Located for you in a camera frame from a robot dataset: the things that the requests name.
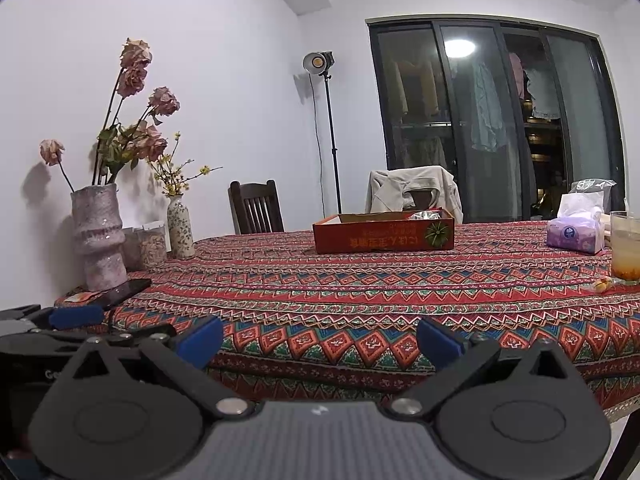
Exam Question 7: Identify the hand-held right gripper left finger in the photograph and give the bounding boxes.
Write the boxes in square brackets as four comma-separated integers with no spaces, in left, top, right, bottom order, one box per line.
[70,316,256,418]

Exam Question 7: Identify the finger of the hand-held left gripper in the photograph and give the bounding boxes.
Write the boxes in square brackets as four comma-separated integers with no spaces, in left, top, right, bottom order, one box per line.
[0,324,177,356]
[0,304,105,336]

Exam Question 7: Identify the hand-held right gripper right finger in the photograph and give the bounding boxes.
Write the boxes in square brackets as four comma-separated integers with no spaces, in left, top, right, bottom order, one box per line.
[389,317,583,418]

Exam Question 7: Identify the red cardboard box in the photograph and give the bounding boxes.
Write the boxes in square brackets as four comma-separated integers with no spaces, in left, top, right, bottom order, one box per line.
[312,208,455,255]

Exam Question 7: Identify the black smartphone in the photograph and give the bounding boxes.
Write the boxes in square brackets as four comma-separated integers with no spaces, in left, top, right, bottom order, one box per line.
[90,278,153,311]

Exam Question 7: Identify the large grey ceramic vase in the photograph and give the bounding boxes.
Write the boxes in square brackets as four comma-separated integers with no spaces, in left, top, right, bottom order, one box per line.
[70,183,128,292]

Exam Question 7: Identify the glass storage jar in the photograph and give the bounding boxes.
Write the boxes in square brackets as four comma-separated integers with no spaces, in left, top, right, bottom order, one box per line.
[121,227,143,271]
[137,225,168,271]

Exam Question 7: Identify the red patterned tablecloth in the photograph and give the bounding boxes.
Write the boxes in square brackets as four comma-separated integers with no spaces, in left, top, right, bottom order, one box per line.
[54,219,640,411]

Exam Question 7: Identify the small floral vase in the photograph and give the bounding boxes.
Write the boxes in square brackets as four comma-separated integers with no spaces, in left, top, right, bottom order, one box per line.
[166,195,196,260]

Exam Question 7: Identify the dark wooden chair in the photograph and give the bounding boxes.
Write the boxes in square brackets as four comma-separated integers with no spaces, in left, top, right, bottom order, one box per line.
[228,180,285,236]

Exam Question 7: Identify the wooden chair with jacket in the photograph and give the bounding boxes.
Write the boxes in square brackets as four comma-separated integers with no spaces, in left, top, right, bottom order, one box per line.
[402,190,441,211]

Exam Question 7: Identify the yellow flower sprigs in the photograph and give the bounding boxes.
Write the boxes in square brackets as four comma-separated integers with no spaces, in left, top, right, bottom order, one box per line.
[150,131,224,198]

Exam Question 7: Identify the chair with beige jacket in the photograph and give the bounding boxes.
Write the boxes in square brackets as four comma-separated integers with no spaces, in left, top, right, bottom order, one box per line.
[365,165,464,224]

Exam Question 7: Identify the purple tissue pack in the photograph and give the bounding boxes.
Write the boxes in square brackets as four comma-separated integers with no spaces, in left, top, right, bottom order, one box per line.
[546,192,607,255]

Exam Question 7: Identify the cream lace undercloth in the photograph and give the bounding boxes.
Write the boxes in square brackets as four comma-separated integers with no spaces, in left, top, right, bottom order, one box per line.
[602,392,640,423]

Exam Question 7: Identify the glass cup with drink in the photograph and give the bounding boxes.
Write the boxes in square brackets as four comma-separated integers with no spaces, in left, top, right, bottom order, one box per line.
[610,210,640,286]

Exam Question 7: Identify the wooden table leg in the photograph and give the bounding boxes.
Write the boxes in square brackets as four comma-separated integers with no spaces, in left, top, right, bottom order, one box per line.
[602,412,640,480]

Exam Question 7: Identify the clear plastic bag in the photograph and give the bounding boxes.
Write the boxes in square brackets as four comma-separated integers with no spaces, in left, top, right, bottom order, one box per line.
[570,178,617,211]

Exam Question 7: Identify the sliding glass door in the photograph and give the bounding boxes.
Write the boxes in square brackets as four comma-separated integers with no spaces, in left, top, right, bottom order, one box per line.
[367,19,628,223]

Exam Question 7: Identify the dried pink flowers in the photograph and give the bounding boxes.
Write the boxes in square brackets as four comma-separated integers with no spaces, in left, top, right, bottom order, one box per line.
[40,37,181,193]

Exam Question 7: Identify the studio light on stand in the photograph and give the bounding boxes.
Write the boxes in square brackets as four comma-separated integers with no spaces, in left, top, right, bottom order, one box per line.
[302,51,343,216]

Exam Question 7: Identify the black light cable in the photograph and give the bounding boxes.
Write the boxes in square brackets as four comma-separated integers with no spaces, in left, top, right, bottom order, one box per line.
[310,77,326,196]

